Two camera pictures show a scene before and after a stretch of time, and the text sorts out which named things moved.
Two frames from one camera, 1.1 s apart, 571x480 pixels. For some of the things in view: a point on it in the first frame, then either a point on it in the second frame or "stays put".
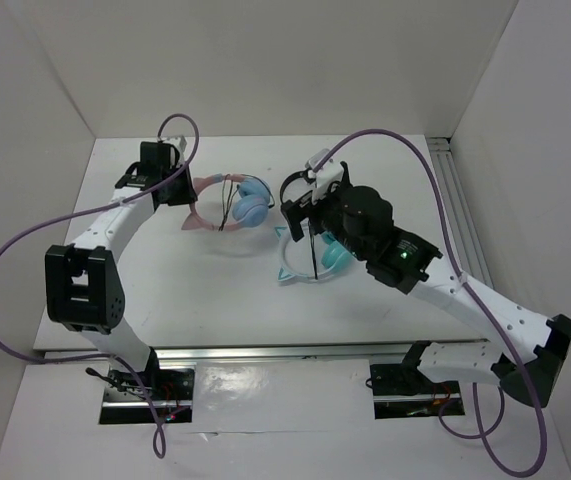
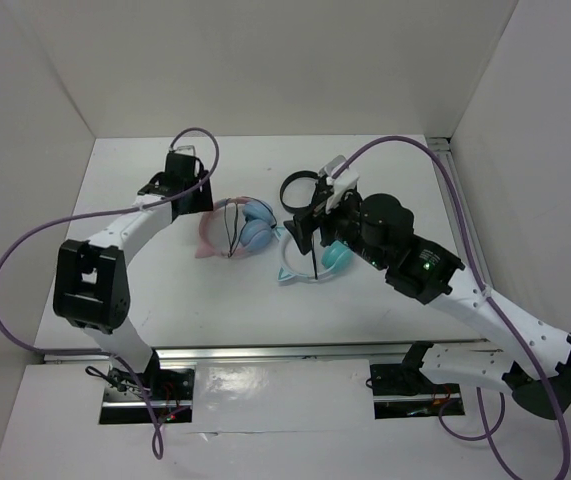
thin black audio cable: [226, 207] to [230, 252]
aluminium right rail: [467, 239] stays put
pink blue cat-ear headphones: [250, 206] to [257, 234]
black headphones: [307, 173] stays put
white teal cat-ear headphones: [335, 255] stays put
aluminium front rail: [349, 351] stays put
